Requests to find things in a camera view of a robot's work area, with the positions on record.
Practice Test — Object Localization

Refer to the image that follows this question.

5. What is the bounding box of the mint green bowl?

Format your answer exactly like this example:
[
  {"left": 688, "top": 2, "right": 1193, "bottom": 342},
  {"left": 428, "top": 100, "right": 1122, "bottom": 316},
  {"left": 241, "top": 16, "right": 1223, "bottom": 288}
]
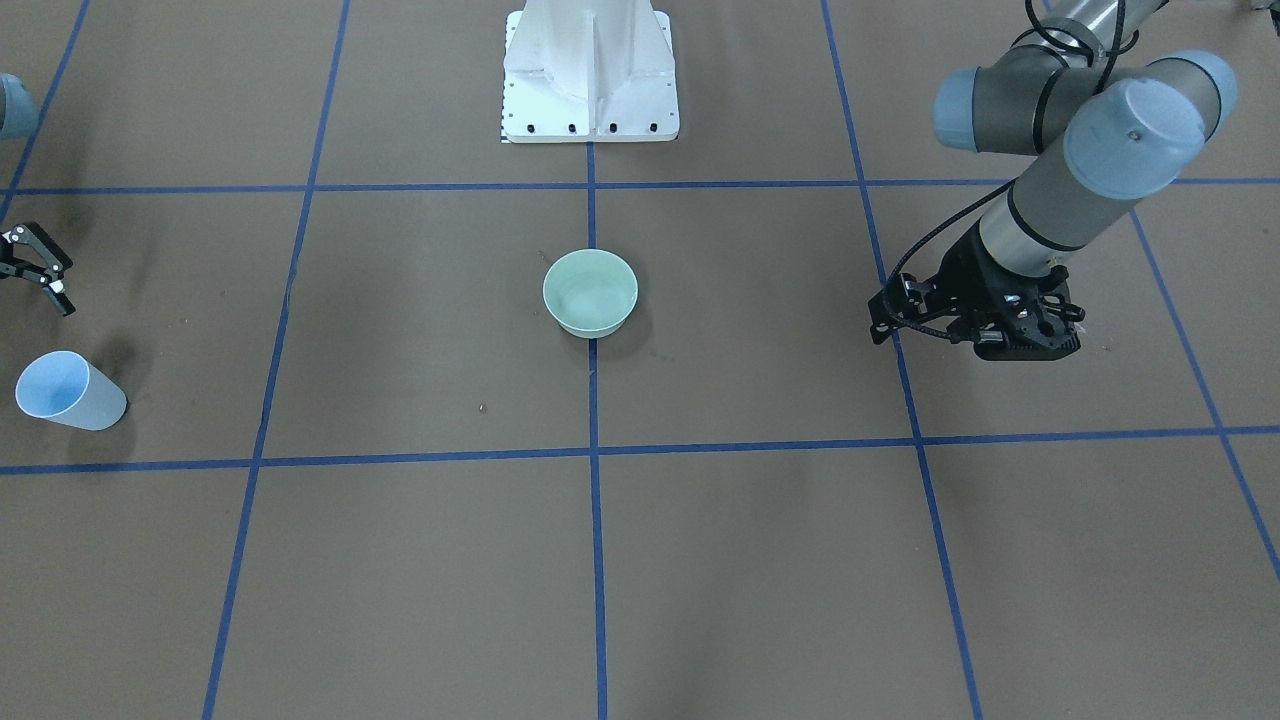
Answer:
[{"left": 541, "top": 249, "right": 639, "bottom": 340}]

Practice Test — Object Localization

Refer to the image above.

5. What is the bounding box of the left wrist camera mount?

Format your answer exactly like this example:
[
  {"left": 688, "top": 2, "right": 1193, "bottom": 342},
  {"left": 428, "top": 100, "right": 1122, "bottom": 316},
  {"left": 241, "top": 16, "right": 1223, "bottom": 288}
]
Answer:
[{"left": 974, "top": 281, "right": 1085, "bottom": 363}]

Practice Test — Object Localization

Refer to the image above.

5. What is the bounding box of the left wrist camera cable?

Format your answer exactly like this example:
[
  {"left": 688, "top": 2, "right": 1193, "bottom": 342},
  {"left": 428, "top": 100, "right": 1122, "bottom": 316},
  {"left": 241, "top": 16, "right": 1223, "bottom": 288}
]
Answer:
[{"left": 884, "top": 0, "right": 1140, "bottom": 345}]

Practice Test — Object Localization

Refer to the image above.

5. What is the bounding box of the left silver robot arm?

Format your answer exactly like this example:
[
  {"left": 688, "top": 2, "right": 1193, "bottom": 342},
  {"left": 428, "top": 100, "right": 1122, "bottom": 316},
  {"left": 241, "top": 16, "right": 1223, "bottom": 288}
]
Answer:
[{"left": 868, "top": 1, "right": 1240, "bottom": 361}]

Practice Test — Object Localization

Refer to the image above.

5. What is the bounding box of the light blue plastic cup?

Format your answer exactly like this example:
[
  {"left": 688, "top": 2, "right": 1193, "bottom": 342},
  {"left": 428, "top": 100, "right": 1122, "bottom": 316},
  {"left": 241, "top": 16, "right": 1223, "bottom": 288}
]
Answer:
[{"left": 15, "top": 350, "right": 128, "bottom": 432}]

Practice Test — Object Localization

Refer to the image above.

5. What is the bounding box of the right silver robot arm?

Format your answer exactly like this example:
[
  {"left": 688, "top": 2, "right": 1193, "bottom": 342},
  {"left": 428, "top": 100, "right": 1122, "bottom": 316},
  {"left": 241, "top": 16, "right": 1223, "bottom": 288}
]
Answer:
[{"left": 1, "top": 73, "right": 76, "bottom": 316}]

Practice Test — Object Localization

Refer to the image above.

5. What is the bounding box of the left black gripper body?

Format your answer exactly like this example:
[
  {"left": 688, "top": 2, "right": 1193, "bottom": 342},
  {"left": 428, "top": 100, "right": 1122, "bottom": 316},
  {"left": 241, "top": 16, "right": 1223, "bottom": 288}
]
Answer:
[{"left": 936, "top": 223, "right": 1061, "bottom": 343}]

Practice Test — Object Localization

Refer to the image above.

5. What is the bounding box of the white column pedestal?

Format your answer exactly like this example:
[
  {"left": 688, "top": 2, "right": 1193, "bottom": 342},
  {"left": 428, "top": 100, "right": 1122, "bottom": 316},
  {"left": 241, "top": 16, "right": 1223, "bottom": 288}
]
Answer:
[{"left": 500, "top": 1, "right": 681, "bottom": 143}]

